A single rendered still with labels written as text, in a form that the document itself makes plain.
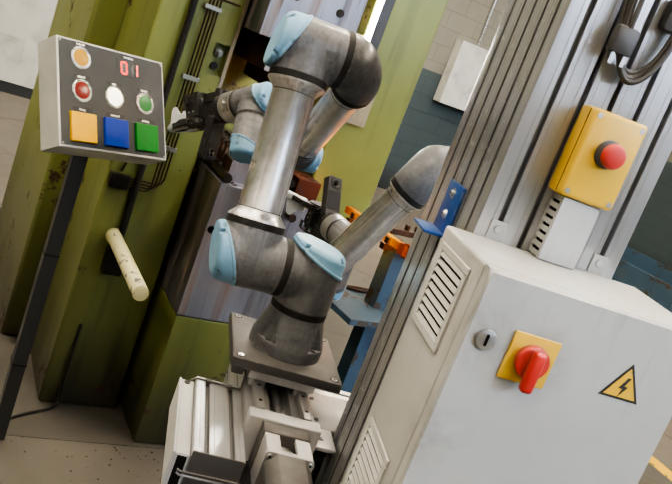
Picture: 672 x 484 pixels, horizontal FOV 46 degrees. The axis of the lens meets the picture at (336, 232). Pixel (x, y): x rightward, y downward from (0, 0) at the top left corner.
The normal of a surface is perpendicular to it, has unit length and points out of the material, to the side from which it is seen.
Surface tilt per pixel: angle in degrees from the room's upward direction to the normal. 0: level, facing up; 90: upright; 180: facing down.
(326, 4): 90
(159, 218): 90
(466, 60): 90
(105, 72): 60
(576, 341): 90
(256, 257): 76
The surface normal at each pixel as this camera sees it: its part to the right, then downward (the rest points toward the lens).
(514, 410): 0.15, 0.28
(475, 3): 0.38, 0.35
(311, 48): 0.25, 0.09
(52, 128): -0.60, -0.04
